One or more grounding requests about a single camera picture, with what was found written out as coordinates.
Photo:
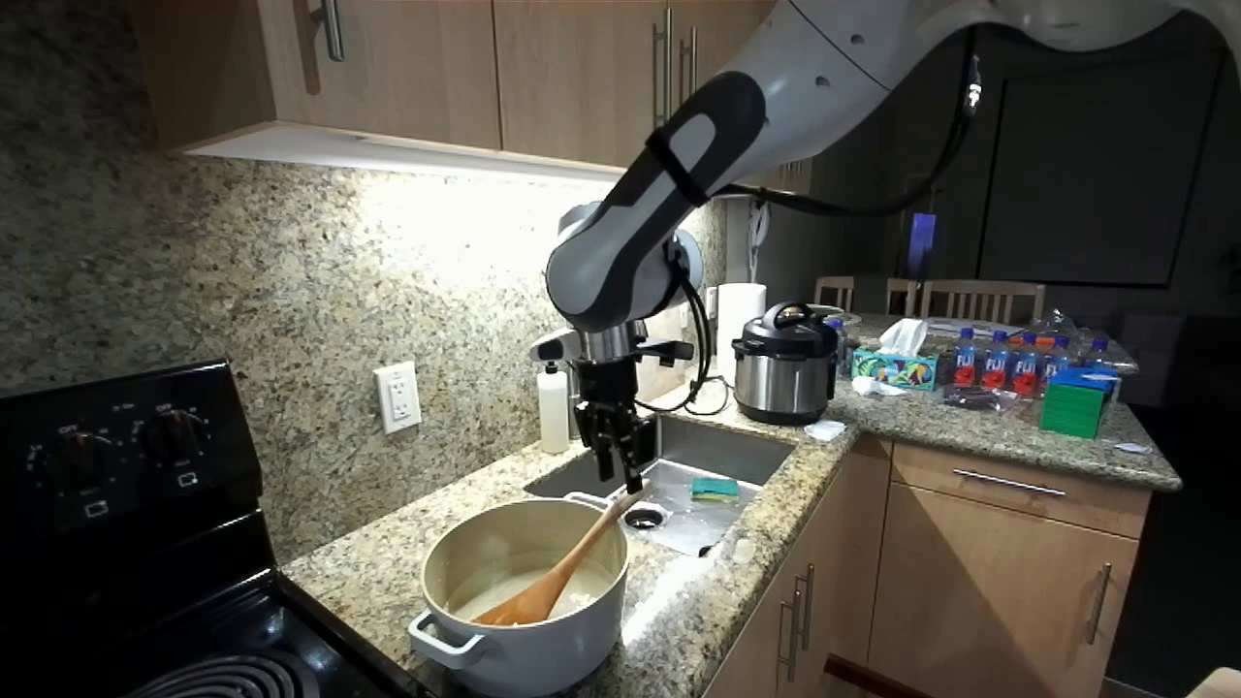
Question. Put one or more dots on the white enamel cooking pot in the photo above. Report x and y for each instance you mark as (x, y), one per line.
(496, 558)

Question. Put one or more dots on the green box on counter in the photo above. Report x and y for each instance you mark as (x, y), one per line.
(1076, 404)

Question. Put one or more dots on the white soap dispenser bottle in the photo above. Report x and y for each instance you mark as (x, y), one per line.
(553, 408)

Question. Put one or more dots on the lower wooden counter cabinets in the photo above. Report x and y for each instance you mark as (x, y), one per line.
(937, 576)

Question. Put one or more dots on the black electric stove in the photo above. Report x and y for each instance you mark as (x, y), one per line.
(138, 563)

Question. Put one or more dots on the tissue box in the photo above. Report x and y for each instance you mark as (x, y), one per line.
(897, 359)

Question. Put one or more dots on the upper wooden wall cabinets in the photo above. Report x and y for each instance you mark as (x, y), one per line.
(537, 89)

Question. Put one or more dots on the green sponge in sink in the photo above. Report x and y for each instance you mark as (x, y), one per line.
(712, 489)

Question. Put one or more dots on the wooden dining chairs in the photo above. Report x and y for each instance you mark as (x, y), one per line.
(977, 301)

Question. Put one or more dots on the stainless steel sink basin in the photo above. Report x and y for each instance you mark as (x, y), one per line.
(688, 452)

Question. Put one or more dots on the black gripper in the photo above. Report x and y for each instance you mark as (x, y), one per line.
(610, 421)

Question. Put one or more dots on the wooden cooking spoon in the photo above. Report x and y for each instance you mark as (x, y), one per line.
(535, 604)

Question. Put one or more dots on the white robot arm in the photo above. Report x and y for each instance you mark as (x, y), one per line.
(803, 80)

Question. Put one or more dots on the white wall power outlet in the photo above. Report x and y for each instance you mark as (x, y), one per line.
(396, 398)

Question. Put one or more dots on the white paper towel roll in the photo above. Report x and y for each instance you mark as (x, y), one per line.
(735, 307)

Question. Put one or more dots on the stainless steel pressure cooker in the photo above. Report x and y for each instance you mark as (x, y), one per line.
(784, 365)

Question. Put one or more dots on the pack of red bottles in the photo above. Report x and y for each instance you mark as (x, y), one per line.
(1021, 365)

